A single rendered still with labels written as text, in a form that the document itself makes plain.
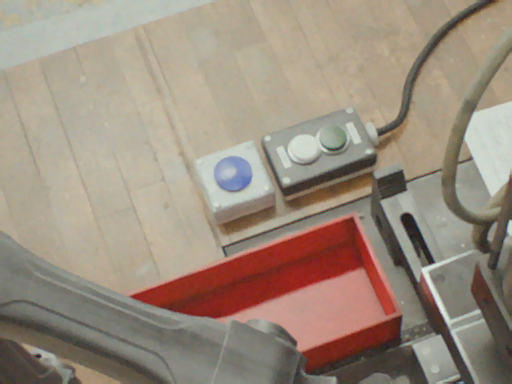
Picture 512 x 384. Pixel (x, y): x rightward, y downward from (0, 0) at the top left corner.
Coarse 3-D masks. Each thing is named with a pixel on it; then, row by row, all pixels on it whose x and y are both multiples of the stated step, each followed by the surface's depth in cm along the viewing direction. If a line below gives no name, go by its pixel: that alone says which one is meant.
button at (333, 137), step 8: (328, 128) 134; (336, 128) 134; (320, 136) 133; (328, 136) 133; (336, 136) 133; (344, 136) 133; (320, 144) 133; (328, 144) 133; (336, 144) 133; (344, 144) 133
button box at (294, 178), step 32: (480, 0) 144; (416, 64) 140; (288, 128) 135; (320, 128) 135; (352, 128) 135; (384, 128) 136; (288, 160) 133; (320, 160) 133; (352, 160) 133; (288, 192) 133
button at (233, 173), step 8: (224, 160) 133; (232, 160) 132; (240, 160) 132; (216, 168) 132; (224, 168) 132; (232, 168) 132; (240, 168) 132; (248, 168) 132; (216, 176) 132; (224, 176) 132; (232, 176) 132; (240, 176) 132; (248, 176) 132; (224, 184) 131; (232, 184) 131; (240, 184) 131; (248, 184) 132
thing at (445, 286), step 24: (432, 264) 104; (456, 264) 104; (432, 288) 103; (456, 288) 103; (432, 312) 105; (456, 312) 102; (456, 336) 97; (480, 336) 97; (456, 360) 98; (480, 360) 96
